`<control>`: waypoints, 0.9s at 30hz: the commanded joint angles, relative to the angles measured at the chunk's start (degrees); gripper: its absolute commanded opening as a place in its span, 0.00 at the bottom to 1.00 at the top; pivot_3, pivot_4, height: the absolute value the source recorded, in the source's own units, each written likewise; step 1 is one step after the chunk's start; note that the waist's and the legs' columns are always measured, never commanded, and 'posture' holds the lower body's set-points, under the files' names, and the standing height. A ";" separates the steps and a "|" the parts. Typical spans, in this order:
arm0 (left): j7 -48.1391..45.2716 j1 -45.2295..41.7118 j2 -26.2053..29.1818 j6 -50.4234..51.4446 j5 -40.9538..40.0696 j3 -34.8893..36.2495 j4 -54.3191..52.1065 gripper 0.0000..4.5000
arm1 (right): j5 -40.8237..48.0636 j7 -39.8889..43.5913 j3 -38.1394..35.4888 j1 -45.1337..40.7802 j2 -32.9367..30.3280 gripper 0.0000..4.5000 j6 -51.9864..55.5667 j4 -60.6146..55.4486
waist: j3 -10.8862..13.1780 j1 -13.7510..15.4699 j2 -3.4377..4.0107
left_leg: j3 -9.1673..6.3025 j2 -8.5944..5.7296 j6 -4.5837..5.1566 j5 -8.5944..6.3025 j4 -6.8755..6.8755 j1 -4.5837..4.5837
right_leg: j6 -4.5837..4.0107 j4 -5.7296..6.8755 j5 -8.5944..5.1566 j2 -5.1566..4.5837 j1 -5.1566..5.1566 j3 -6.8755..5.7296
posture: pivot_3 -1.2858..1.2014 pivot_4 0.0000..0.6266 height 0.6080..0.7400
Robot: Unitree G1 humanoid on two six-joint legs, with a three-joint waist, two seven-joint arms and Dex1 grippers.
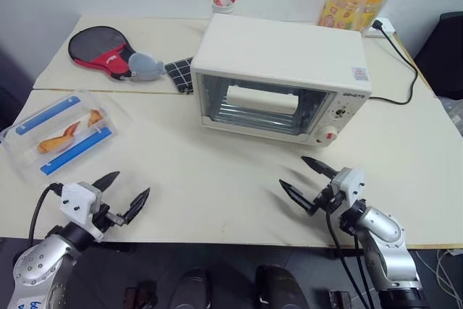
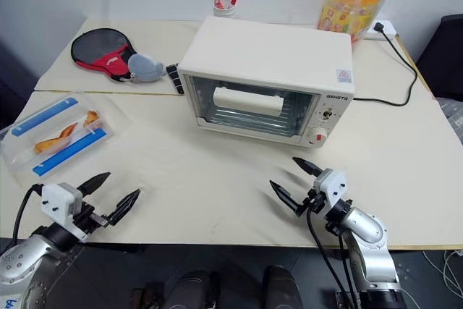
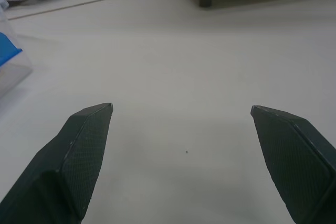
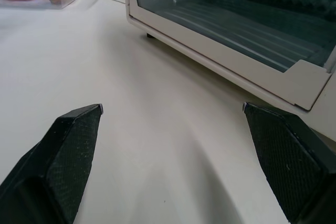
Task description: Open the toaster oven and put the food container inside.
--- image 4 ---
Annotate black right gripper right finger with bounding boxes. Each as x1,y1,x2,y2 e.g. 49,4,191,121
242,101,336,224

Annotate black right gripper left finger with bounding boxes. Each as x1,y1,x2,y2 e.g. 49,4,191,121
0,103,104,224

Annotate white toaster oven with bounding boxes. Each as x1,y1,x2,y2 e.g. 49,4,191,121
124,0,336,143

